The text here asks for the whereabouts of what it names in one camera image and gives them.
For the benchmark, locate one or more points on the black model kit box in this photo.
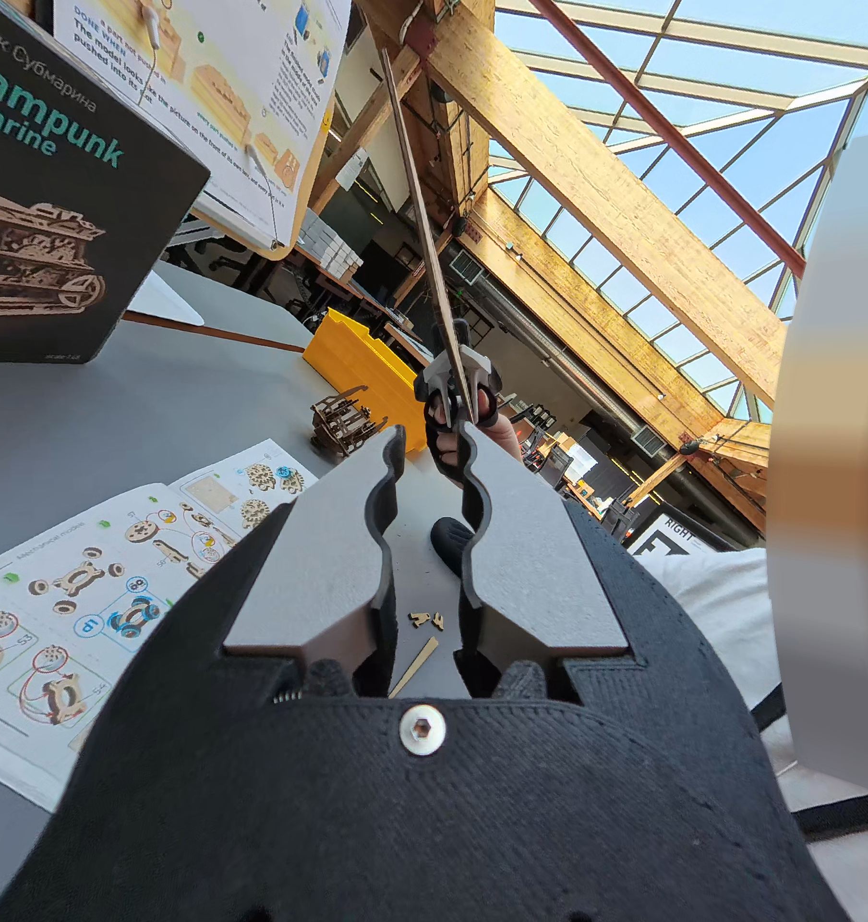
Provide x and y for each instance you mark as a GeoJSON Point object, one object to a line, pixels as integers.
{"type": "Point", "coordinates": [81, 144]}

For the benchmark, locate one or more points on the wooden mechanical model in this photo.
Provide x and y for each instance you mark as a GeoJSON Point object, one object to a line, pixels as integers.
{"type": "Point", "coordinates": [344, 425]}

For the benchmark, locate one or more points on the black white marker board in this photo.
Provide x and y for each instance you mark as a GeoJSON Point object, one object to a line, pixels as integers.
{"type": "Point", "coordinates": [671, 537]}

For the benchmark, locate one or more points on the white stand base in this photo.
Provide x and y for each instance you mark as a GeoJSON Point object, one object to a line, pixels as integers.
{"type": "Point", "coordinates": [164, 302]}

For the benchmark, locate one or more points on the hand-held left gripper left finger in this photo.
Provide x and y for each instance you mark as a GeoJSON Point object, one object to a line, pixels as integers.
{"type": "Point", "coordinates": [311, 576]}

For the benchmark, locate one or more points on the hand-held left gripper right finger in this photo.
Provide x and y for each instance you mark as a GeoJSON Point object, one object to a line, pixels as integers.
{"type": "Point", "coordinates": [542, 576]}

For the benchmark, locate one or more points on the wooden laser-cut parts sheet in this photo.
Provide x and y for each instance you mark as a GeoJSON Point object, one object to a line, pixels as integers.
{"type": "Point", "coordinates": [427, 238]}

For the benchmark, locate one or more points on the stack of white boxes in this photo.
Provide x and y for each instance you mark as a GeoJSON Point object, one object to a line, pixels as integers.
{"type": "Point", "coordinates": [333, 245]}

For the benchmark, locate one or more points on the small forked wooden piece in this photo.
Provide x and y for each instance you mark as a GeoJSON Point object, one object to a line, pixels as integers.
{"type": "Point", "coordinates": [419, 618]}

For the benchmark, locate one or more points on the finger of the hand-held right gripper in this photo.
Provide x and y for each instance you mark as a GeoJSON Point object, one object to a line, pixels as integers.
{"type": "Point", "coordinates": [478, 364]}
{"type": "Point", "coordinates": [434, 371]}

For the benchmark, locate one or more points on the stacked yellow bins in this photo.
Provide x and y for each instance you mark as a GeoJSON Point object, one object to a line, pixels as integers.
{"type": "Point", "coordinates": [362, 360]}

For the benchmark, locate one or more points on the person's right hand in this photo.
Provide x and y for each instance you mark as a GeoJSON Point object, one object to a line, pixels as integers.
{"type": "Point", "coordinates": [504, 436]}

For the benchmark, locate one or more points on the assembly instruction booklet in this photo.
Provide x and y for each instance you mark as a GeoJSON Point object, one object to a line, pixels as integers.
{"type": "Point", "coordinates": [81, 612]}

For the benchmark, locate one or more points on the black padded wrist rest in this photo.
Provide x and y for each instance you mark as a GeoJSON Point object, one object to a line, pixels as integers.
{"type": "Point", "coordinates": [450, 544]}

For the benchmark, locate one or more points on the slim wooden puzzle piece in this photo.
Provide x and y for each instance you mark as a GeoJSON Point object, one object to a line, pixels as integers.
{"type": "Point", "coordinates": [416, 666]}

